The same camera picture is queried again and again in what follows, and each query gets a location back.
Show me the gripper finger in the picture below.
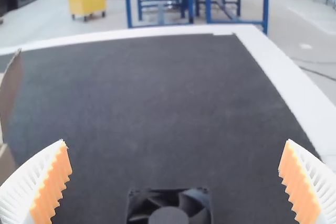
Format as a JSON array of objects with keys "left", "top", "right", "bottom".
[
  {"left": 277, "top": 138, "right": 336, "bottom": 224},
  {"left": 0, "top": 139, "right": 73, "bottom": 224}
]

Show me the black square fan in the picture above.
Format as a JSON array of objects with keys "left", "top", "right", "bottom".
[{"left": 126, "top": 187, "right": 213, "bottom": 224}]

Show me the cardboard box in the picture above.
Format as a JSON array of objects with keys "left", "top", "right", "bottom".
[{"left": 0, "top": 48, "right": 26, "bottom": 185}]

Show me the black mat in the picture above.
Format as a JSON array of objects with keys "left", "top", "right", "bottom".
[{"left": 0, "top": 33, "right": 322, "bottom": 224}]

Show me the black cable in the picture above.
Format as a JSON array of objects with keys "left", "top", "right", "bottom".
[{"left": 293, "top": 56, "right": 336, "bottom": 82}]

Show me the blue metal frame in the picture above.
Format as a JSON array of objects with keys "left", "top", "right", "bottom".
[
  {"left": 123, "top": 0, "right": 195, "bottom": 29},
  {"left": 195, "top": 0, "right": 270, "bottom": 35}
]

